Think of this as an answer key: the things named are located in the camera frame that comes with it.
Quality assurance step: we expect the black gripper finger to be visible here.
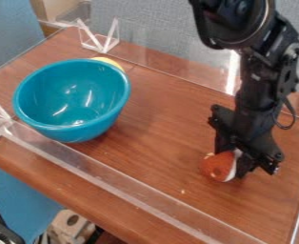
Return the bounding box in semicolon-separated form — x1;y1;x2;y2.
214;130;235;153
235;152;259;178

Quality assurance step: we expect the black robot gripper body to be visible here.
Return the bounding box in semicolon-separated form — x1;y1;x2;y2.
208;104;285;174

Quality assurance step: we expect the brown and white toy mushroom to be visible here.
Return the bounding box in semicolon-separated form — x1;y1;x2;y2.
200;149;243;182

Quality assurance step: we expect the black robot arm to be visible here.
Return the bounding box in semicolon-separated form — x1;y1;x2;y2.
189;0;299;182

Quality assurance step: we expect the yellow object behind bowl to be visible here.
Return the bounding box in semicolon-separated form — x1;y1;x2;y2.
90;56;124;72

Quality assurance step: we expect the blue bowl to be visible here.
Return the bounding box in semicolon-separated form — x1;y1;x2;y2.
13;59;130;143

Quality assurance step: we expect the clear acrylic front barrier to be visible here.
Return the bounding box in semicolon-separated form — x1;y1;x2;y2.
0;118;265;244

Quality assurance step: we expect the clear acrylic back barrier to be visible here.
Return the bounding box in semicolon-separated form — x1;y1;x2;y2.
54;0;299;122

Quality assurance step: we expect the white block with hole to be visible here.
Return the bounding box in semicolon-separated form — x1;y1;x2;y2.
48;209;94;244

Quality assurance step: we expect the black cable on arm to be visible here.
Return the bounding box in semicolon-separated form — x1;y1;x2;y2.
273;96;297;131

